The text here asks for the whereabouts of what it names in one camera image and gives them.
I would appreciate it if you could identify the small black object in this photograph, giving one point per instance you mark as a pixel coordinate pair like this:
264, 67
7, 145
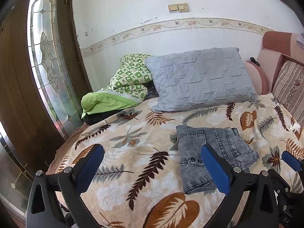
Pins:
253, 60

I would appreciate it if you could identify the green patterned folded blanket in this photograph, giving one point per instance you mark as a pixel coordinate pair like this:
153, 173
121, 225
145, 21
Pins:
126, 88

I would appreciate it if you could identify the beige wall switch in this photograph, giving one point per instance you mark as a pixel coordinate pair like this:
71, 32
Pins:
184, 7

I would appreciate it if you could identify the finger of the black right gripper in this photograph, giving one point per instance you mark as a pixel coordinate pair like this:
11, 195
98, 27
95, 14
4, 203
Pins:
293, 162

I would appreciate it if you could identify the striped floral cushion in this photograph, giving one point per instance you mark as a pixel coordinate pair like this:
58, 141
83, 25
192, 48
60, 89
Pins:
288, 89

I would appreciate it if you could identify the beige leaf pattern blanket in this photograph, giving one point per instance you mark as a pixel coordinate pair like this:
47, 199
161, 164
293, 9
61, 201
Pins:
138, 183

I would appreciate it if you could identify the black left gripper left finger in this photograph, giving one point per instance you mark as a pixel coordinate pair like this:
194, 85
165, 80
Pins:
43, 208

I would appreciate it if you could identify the pink red sofa headboard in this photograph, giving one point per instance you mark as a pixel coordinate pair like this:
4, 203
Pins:
277, 48

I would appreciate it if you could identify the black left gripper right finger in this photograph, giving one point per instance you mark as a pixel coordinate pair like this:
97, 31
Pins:
260, 209

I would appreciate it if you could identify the grey quilted pillow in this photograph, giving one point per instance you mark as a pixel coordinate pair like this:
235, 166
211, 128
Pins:
200, 79

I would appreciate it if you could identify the grey denim pants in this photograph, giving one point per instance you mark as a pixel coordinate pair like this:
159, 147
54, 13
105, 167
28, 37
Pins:
226, 142

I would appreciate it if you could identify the brown wooden door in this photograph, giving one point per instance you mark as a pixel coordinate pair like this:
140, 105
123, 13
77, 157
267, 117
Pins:
43, 78

